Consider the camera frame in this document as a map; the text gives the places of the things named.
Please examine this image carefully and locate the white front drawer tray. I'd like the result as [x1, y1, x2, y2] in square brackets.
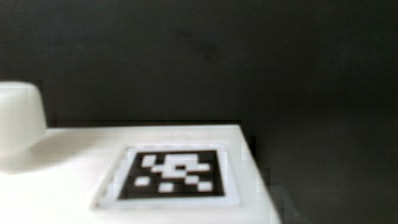
[0, 82, 283, 224]

